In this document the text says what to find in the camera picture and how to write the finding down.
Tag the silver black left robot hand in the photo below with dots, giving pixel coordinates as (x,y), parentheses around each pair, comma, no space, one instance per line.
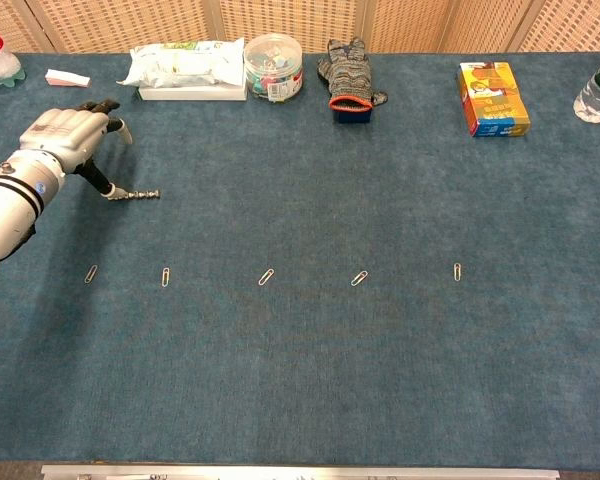
(62,132)

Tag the silver beaded magnetic rod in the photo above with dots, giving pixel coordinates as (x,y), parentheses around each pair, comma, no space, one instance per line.
(142,194)

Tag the silver metal paperclip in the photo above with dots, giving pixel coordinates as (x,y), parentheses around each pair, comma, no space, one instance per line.
(457,272)
(266,277)
(359,278)
(90,274)
(165,277)

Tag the pink white paper block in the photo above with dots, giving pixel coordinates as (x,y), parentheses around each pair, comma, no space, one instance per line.
(65,77)

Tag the wicker folding screen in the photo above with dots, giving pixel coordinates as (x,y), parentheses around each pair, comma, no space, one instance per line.
(130,25)

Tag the flat white box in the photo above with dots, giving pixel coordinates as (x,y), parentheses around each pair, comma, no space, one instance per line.
(195,94)

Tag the white wet wipes pack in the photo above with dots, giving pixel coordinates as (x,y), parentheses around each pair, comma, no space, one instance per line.
(185,62)

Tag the clear tub of clips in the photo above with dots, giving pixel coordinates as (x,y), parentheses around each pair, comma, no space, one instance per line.
(272,70)

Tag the dark blue small box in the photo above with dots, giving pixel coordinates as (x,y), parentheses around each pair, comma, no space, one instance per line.
(352,117)

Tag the grey knit orange-cuff glove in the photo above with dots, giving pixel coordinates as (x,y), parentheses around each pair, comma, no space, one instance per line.
(349,75)

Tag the orange yellow carton box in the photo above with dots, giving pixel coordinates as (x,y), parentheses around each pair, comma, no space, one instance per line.
(492,100)

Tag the green label water bottle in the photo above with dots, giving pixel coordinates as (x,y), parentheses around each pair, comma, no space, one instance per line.
(592,97)

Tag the aluminium rail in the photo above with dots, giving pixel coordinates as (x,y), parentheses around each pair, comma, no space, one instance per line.
(300,472)

